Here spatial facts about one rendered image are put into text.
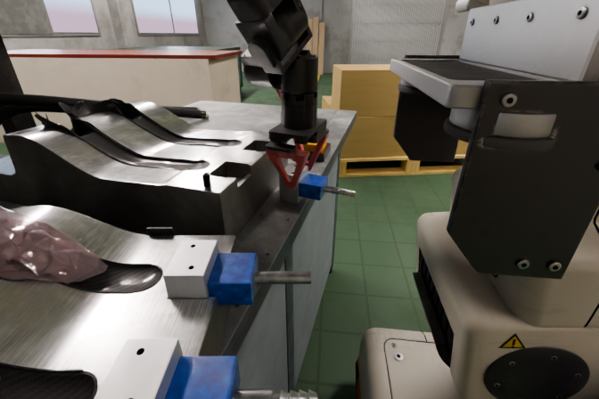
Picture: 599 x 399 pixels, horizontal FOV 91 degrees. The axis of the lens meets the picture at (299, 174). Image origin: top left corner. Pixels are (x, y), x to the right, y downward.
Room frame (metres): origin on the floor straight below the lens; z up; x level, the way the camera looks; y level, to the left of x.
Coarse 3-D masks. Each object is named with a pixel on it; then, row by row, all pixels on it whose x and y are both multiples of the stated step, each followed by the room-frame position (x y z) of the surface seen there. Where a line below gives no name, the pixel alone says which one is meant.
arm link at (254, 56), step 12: (312, 36) 0.47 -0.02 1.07; (252, 48) 0.41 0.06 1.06; (264, 48) 0.40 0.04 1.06; (300, 48) 0.45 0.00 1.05; (252, 60) 0.49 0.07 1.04; (264, 60) 0.41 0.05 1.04; (276, 60) 0.41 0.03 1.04; (288, 60) 0.43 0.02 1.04; (252, 72) 0.50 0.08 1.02; (264, 72) 0.48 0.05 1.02; (276, 72) 0.43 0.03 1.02; (252, 84) 0.52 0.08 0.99; (264, 84) 0.50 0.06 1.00; (276, 84) 0.49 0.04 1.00
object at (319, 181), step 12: (288, 168) 0.48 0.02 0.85; (300, 180) 0.46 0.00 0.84; (312, 180) 0.46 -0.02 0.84; (324, 180) 0.46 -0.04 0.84; (288, 192) 0.46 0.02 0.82; (300, 192) 0.45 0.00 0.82; (312, 192) 0.44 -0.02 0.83; (324, 192) 0.46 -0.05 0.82; (336, 192) 0.44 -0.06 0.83; (348, 192) 0.44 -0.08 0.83
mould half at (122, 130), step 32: (32, 128) 0.47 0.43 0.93; (128, 128) 0.54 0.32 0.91; (192, 128) 0.62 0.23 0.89; (0, 160) 0.51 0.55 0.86; (32, 160) 0.42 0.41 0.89; (64, 160) 0.40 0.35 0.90; (96, 160) 0.42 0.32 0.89; (224, 160) 0.43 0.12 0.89; (256, 160) 0.43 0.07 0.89; (0, 192) 0.46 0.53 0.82; (32, 192) 0.43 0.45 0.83; (64, 192) 0.41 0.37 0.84; (96, 192) 0.39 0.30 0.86; (128, 192) 0.37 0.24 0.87; (160, 192) 0.35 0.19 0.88; (192, 192) 0.34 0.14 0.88; (224, 192) 0.34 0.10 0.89; (256, 192) 0.43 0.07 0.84; (128, 224) 0.38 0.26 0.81; (160, 224) 0.36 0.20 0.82; (192, 224) 0.34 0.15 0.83; (224, 224) 0.33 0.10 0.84
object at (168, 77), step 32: (32, 64) 2.99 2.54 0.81; (64, 64) 2.96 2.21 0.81; (96, 64) 2.92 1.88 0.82; (128, 64) 2.89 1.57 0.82; (160, 64) 2.85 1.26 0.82; (192, 64) 2.82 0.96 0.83; (224, 64) 3.20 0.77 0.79; (64, 96) 2.97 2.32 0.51; (96, 96) 2.93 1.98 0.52; (128, 96) 2.90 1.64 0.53; (160, 96) 2.86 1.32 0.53; (192, 96) 2.83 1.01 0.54; (224, 96) 3.10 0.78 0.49; (0, 128) 3.07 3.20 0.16
